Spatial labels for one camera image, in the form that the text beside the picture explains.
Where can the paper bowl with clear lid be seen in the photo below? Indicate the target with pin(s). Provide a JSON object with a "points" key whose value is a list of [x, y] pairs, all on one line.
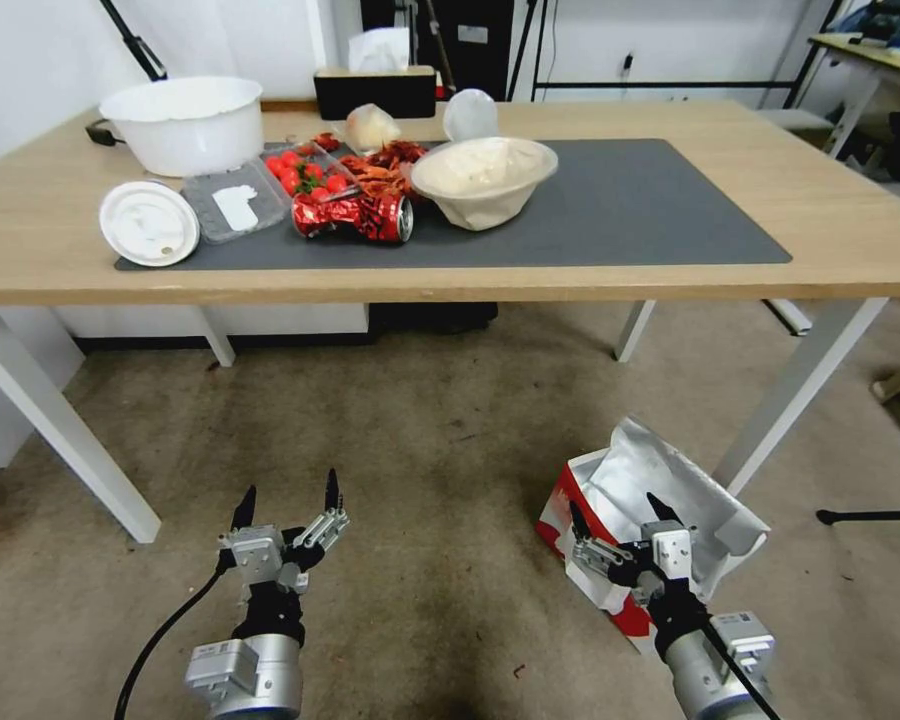
{"points": [[484, 180]]}

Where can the clear plastic tray lid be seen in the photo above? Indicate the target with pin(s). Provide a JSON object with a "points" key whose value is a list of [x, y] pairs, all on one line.
{"points": [[232, 202]]}

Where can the wooden table with white legs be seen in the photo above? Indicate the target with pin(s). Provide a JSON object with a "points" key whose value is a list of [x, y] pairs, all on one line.
{"points": [[720, 127]]}

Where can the pile of red crayfish shells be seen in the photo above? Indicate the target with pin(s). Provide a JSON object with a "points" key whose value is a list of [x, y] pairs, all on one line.
{"points": [[386, 169]]}

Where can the small clear plastic food bag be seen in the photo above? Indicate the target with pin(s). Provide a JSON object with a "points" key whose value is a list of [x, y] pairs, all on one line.
{"points": [[371, 127]]}

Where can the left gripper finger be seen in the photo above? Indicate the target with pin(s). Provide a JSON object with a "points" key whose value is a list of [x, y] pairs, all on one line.
{"points": [[336, 495], [246, 506]]}

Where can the grey desk mat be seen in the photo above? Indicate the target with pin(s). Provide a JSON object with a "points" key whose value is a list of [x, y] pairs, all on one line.
{"points": [[615, 210]]}

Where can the large white plastic bowl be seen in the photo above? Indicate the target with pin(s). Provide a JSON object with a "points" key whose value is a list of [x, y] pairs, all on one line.
{"points": [[184, 131]]}

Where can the white tissue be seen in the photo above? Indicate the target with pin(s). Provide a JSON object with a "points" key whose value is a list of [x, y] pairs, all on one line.
{"points": [[379, 51]]}

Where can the black metal frame stand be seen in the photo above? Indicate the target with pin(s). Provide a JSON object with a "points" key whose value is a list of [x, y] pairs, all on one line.
{"points": [[645, 84]]}

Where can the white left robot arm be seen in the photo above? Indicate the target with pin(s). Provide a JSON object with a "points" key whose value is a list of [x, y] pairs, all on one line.
{"points": [[259, 675]]}

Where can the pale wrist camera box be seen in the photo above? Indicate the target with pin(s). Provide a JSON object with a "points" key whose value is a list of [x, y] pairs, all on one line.
{"points": [[256, 553], [669, 553]]}

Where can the red foil-lined delivery bag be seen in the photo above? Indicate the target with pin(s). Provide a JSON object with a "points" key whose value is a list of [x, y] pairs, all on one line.
{"points": [[645, 472]]}

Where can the black bag under table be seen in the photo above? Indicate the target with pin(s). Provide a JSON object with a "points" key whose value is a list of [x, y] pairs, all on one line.
{"points": [[435, 316]]}

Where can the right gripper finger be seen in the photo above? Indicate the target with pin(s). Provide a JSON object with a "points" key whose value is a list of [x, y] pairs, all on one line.
{"points": [[581, 525], [664, 508]]}

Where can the black tissue box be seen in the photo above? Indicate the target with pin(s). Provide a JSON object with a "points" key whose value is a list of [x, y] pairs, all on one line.
{"points": [[375, 94]]}

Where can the black stand foot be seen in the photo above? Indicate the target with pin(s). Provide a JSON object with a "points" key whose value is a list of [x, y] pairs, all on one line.
{"points": [[870, 516]]}

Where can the black cabinet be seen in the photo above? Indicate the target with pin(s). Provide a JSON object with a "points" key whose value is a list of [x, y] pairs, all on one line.
{"points": [[465, 37]]}

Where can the black tripod leg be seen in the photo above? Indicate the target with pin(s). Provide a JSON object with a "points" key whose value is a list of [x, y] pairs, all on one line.
{"points": [[135, 41]]}

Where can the clear tray of cherry tomatoes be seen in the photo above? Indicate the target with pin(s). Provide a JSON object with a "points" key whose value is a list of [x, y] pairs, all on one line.
{"points": [[296, 171]]}

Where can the low white cabinet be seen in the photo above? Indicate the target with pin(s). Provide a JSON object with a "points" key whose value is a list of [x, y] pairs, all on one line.
{"points": [[217, 322]]}

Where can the white round paper lid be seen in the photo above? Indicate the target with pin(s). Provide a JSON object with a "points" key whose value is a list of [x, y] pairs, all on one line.
{"points": [[146, 225]]}

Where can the black power adapter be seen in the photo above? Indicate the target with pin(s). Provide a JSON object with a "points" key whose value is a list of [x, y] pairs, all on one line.
{"points": [[103, 133]]}

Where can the pale desk with white legs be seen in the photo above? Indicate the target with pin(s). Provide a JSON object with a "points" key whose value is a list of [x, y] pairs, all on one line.
{"points": [[870, 60]]}

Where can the clear round plastic lid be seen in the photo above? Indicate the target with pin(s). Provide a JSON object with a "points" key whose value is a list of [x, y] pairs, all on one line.
{"points": [[469, 114]]}

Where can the crushed red drink can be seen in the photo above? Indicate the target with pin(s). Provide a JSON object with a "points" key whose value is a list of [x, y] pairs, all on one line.
{"points": [[352, 217]]}

